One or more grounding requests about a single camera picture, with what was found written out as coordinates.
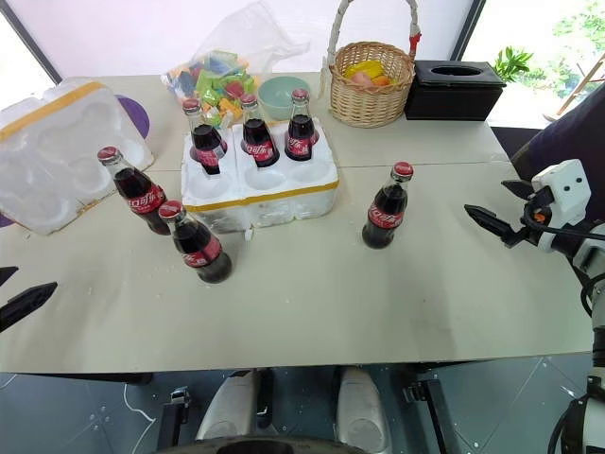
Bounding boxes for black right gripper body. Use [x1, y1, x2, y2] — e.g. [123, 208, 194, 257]
[519, 185, 554, 245]

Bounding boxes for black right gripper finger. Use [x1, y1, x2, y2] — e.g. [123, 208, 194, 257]
[463, 203, 527, 249]
[501, 179, 538, 202]

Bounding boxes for glass cola bottle red cap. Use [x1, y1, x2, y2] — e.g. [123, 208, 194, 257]
[284, 88, 320, 163]
[361, 161, 416, 251]
[96, 146, 173, 236]
[181, 98, 230, 177]
[238, 93, 282, 168]
[157, 200, 234, 286]

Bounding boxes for black tissue box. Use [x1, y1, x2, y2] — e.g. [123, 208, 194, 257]
[403, 60, 508, 122]

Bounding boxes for white foam lid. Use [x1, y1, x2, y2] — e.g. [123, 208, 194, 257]
[0, 77, 157, 237]

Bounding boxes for white foam bottle tray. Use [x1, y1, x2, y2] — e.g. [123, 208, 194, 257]
[181, 116, 341, 236]

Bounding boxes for person in dark clothes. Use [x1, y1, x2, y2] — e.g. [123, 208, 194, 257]
[509, 83, 605, 191]

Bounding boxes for green plant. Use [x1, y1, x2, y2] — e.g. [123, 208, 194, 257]
[493, 45, 534, 87]

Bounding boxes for yellow toy in basket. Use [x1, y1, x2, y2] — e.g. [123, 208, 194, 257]
[343, 60, 382, 81]

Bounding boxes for silver left robot leg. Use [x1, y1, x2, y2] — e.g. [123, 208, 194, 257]
[195, 370, 261, 444]

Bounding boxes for silver robot leg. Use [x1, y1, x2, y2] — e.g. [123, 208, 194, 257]
[195, 370, 261, 444]
[335, 367, 393, 454]

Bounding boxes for silver right robot leg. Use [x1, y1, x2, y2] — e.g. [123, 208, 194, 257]
[335, 367, 393, 454]

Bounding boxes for light green bowl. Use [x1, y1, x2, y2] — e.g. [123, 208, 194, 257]
[257, 76, 311, 121]

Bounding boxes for dark rounded shape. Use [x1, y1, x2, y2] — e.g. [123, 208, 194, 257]
[159, 439, 365, 454]

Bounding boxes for plastic bag of colourful blocks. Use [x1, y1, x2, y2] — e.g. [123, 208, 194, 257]
[160, 0, 312, 130]

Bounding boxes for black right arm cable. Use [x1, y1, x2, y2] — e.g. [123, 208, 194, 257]
[532, 219, 605, 240]

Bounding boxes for wooden frame outdoors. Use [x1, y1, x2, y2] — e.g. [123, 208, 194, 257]
[542, 49, 605, 123]

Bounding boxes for black window frame bar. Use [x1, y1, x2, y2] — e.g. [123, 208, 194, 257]
[0, 0, 63, 84]
[452, 0, 489, 63]

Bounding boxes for wicker basket with handle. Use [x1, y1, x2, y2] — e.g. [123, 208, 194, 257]
[320, 0, 423, 129]

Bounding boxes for black table leg bracket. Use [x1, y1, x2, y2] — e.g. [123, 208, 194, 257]
[159, 386, 193, 446]
[403, 376, 458, 454]

